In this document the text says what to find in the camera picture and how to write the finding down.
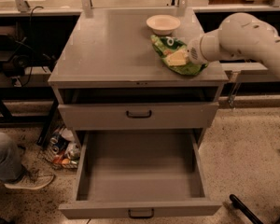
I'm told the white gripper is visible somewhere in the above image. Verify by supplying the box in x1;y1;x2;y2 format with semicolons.
166;30;220;66

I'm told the green rice chip bag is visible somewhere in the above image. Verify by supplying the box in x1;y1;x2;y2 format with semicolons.
150;35;207;76

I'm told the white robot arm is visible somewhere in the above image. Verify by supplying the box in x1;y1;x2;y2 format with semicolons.
166;13;280;79

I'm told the grey top drawer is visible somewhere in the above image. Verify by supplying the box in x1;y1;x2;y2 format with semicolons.
58;103;218;131

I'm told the grey drawer cabinet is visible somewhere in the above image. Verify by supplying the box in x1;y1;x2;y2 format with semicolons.
49;7;227;141

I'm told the grey open middle drawer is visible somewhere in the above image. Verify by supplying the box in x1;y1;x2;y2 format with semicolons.
60;130;221;219

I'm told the white ceramic bowl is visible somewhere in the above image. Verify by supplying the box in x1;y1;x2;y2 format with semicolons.
147;15;180;35

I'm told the black chair leg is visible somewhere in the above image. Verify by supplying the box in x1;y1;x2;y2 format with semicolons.
230;194;263;224

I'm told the white sneaker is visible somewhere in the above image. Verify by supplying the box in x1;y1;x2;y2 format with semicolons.
5;173;54;190

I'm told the person's leg in jeans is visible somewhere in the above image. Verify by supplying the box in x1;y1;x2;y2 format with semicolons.
0;133;24;183

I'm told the black top drawer handle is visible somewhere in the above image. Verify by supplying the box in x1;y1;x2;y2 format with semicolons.
126;110;152;119

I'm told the black drawer handle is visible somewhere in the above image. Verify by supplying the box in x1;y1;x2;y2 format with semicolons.
128;208;155;219
126;110;152;119

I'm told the wire basket with cans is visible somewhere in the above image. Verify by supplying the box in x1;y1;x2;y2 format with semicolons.
38;125;81;170

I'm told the black middle drawer handle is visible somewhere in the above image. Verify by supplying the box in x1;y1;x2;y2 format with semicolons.
128;208;155;219

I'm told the black machine with cables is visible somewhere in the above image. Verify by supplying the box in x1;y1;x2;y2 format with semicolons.
0;11;56;87

